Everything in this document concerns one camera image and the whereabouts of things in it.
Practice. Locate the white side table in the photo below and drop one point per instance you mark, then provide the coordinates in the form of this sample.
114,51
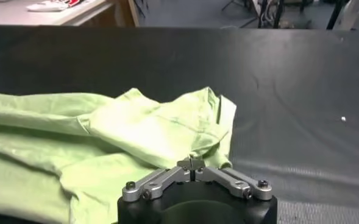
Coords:
14,15

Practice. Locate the folded white printed shirt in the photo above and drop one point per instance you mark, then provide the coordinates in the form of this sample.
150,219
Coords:
51,5

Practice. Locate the wooden partition screen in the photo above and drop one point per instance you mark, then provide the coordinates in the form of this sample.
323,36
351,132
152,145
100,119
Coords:
124,13

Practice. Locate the light green t-shirt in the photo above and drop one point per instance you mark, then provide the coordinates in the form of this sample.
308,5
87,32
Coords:
90,146

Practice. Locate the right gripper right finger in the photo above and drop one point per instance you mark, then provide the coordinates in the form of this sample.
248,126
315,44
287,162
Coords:
234,182

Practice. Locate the tiny white lint speck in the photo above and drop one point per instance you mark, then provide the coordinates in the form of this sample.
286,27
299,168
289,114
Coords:
343,119

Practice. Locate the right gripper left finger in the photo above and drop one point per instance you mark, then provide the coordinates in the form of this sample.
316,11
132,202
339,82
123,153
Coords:
154,182

